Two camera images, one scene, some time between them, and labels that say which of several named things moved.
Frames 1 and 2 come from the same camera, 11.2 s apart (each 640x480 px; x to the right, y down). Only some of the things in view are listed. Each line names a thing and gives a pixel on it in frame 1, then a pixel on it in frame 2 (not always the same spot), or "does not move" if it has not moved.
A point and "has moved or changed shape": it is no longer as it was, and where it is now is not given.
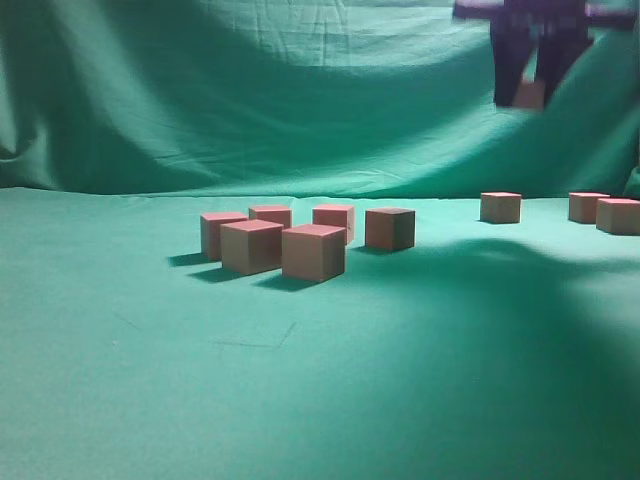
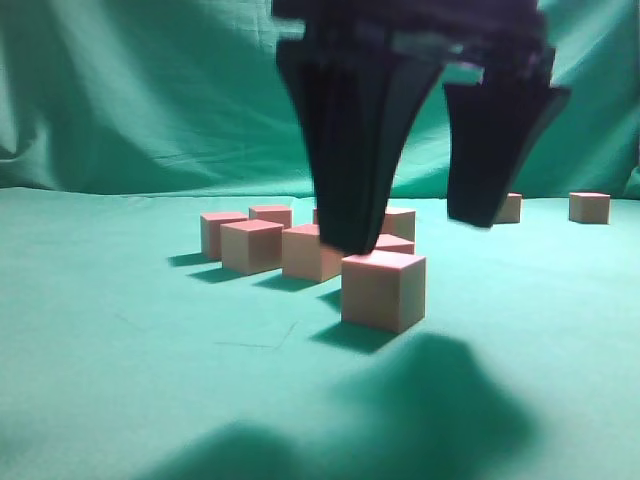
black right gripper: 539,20 to 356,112
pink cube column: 582,206 does not move
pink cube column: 618,215 to 383,290
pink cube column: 210,231 does not move
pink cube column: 530,94 has moved or changed shape
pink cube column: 251,246 does not move
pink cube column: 313,252 does not move
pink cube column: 500,207 does not move
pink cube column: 279,215 does not move
